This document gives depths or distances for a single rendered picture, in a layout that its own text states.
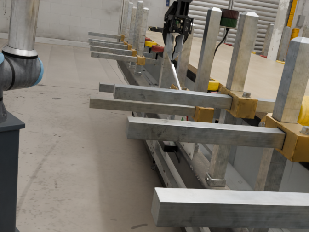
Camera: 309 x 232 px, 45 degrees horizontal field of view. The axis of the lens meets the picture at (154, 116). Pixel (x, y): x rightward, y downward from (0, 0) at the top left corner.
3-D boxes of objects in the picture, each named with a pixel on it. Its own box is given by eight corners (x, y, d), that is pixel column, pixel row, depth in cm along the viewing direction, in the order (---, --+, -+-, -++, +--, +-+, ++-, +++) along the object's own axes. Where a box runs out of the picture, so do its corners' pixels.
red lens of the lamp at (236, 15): (222, 16, 112) (224, 9, 111) (215, 15, 117) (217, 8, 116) (241, 19, 113) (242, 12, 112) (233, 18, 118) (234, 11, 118)
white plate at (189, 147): (190, 160, 116) (196, 130, 114) (171, 131, 141) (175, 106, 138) (191, 160, 117) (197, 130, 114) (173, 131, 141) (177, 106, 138)
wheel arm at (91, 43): (88, 46, 275) (89, 40, 274) (88, 45, 278) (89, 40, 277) (145, 53, 285) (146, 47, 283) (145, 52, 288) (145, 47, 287)
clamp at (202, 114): (196, 123, 114) (199, 107, 113) (185, 110, 127) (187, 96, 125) (213, 124, 115) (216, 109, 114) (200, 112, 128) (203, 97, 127)
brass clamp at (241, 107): (232, 117, 88) (237, 97, 86) (213, 102, 100) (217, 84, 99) (256, 119, 89) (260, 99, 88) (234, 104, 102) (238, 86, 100)
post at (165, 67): (156, 107, 171) (170, 7, 159) (154, 104, 176) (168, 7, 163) (165, 108, 172) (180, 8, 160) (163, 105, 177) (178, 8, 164)
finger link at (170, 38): (166, 61, 123) (170, 33, 121) (162, 58, 129) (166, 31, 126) (174, 62, 124) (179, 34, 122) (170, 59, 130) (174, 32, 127)
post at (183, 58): (166, 142, 150) (186, 21, 136) (164, 139, 153) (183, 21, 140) (174, 143, 151) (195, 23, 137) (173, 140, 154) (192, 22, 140)
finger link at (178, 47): (174, 62, 124) (179, 34, 122) (170, 59, 130) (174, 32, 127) (183, 63, 125) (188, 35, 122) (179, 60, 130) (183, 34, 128)
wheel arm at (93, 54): (90, 58, 229) (91, 51, 227) (90, 57, 232) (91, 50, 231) (158, 66, 238) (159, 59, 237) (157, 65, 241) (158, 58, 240)
